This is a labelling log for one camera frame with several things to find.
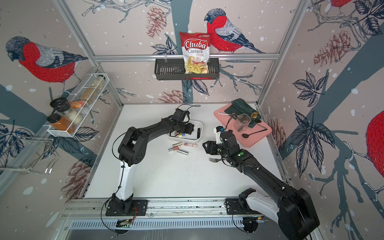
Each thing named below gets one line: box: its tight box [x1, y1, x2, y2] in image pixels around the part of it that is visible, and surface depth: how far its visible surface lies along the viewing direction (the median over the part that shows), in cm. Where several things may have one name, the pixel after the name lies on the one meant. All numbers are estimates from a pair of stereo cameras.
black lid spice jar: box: [50, 97, 83, 125], surface depth 65 cm
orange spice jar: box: [47, 113, 77, 134], surface depth 64 cm
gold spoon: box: [251, 112, 259, 119], surface depth 99 cm
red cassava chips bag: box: [179, 32, 212, 74], surface depth 85 cm
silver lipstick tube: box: [177, 149, 190, 155], surface depth 94 cm
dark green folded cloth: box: [224, 98, 262, 128], surface depth 120 cm
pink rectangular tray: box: [214, 103, 272, 148], surface depth 106 cm
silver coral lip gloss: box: [168, 145, 180, 152], surface depth 97 cm
